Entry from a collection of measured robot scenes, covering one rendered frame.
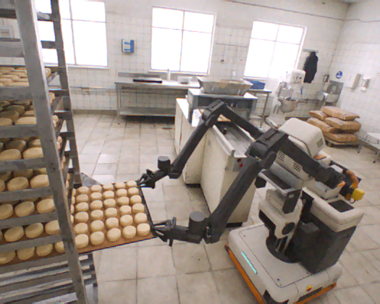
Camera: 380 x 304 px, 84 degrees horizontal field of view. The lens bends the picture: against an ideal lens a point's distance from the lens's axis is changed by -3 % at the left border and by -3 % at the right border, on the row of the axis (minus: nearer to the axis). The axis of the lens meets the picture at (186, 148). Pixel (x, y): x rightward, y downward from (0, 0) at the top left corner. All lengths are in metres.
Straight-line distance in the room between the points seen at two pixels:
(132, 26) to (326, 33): 4.70
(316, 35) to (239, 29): 2.04
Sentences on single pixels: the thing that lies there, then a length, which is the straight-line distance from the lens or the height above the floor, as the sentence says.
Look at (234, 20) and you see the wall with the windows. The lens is 5.68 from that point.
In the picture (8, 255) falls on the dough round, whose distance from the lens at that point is 0.95.
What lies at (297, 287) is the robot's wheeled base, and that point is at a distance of 1.82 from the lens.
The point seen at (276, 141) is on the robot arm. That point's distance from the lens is 0.84.
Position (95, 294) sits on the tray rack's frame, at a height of 0.15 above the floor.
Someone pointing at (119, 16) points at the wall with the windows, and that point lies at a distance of 5.33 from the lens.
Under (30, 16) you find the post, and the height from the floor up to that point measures 1.65.
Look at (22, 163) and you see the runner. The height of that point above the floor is 1.33.
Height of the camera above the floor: 1.62
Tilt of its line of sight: 25 degrees down
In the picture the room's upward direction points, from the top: 6 degrees clockwise
